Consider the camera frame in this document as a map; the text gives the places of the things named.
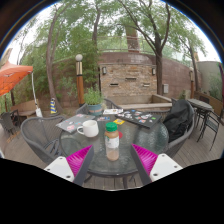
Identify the green plant in blue pot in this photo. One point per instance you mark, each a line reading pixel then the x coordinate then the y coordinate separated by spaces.
pixel 94 100

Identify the silver laptop with stickers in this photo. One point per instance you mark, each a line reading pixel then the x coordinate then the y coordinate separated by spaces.
pixel 75 121

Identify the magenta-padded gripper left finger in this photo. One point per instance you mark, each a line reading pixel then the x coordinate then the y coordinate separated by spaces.
pixel 60 166

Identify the black wall lamp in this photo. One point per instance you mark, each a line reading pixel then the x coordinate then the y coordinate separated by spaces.
pixel 153 71
pixel 104 70

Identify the grey wall box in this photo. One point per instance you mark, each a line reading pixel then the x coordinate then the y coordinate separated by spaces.
pixel 165 88

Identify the white printed booklet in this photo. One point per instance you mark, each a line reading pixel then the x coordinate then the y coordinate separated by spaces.
pixel 112 111

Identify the wooden bench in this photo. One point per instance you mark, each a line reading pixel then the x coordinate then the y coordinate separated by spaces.
pixel 25 106

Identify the black laptop with stickers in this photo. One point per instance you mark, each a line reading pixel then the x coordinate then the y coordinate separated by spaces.
pixel 138 118

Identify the colourful sticker card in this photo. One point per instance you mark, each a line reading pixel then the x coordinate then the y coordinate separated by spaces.
pixel 103 118

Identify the wooden lamp post with globe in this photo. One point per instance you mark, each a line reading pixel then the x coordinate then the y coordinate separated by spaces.
pixel 80 83

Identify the black jacket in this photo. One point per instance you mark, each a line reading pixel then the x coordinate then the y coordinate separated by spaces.
pixel 178 120

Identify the yellow card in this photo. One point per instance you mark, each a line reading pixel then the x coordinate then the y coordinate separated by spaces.
pixel 119 122

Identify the white ceramic mug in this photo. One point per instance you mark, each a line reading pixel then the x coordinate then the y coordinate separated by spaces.
pixel 89 128

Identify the green-capped coffee drink bottle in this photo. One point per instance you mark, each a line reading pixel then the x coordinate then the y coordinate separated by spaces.
pixel 112 143

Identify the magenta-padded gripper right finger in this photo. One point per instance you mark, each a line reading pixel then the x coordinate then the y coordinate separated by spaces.
pixel 165 165

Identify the dark wicker chair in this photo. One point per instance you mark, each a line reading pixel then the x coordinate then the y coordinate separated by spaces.
pixel 7 121

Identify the blue yellow striped cone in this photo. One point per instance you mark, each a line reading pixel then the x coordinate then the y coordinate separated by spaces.
pixel 53 106

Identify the grey wicker chair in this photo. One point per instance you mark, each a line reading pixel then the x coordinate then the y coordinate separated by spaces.
pixel 180 146
pixel 111 104
pixel 38 131

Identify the dark metal chair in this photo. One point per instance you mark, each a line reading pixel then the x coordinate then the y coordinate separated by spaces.
pixel 213 125

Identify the orange patio umbrella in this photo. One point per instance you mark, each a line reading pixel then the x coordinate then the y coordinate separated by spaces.
pixel 11 78

